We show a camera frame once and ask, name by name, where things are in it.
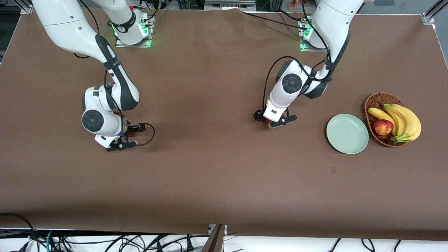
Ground pale green round plate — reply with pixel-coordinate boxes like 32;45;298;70
326;114;369;154

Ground brown table cover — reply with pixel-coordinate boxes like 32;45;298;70
0;6;448;242

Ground brown wicker basket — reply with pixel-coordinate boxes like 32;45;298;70
364;92;410;148

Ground red apple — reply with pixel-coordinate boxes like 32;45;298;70
373;119;394;136

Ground orange colourful toys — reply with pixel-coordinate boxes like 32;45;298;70
289;0;315;10

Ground yellow banana bunch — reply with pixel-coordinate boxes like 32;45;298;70
367;104;422;144

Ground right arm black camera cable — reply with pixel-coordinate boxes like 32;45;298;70
77;0;155;147

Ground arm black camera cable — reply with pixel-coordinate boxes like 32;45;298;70
77;0;155;147
262;0;333;112

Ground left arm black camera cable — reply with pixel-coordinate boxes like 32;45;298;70
262;0;333;112

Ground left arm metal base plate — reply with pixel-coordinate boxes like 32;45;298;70
298;19;328;53

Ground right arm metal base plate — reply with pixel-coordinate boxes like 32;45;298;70
115;16;154;48

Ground long black base cable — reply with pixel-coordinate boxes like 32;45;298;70
241;12;309;30

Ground short black base cable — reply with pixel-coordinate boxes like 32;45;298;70
278;10;306;21

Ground grey metal frame bar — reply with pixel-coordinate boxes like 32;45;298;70
204;0;257;11

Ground thick black looped cable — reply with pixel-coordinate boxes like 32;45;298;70
0;213;40;252

